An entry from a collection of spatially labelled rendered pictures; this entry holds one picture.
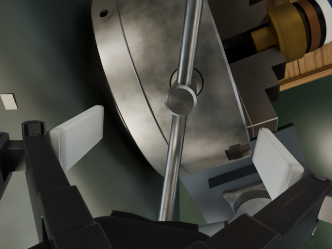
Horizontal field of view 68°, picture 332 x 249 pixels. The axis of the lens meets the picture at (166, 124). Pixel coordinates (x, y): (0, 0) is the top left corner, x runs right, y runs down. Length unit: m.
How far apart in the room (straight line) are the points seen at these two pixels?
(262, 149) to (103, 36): 0.20
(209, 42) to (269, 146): 0.12
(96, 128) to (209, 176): 0.79
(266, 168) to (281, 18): 0.25
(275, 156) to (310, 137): 1.79
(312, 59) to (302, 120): 1.20
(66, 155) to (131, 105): 0.12
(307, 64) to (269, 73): 0.33
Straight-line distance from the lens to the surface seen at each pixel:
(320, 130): 1.96
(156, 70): 0.26
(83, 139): 0.18
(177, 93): 0.17
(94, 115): 0.20
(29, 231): 0.41
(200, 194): 1.02
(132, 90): 0.26
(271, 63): 0.37
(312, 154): 2.05
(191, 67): 0.18
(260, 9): 0.39
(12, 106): 0.29
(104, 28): 0.29
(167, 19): 0.27
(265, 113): 0.33
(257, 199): 0.90
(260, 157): 0.20
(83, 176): 0.31
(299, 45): 0.40
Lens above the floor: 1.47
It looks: 61 degrees down
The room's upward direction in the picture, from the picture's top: 175 degrees counter-clockwise
